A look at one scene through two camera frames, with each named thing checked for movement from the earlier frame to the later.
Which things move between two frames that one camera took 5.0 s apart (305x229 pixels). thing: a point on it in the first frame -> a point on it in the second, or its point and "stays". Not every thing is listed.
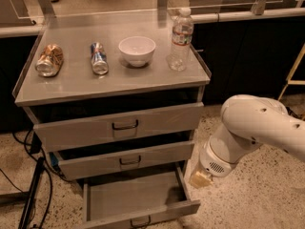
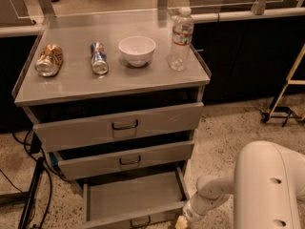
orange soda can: x=50 y=60 stays
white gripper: x=212 y=162 -> x=192 y=212
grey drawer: x=139 y=202 stays
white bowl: x=137 y=51 stays
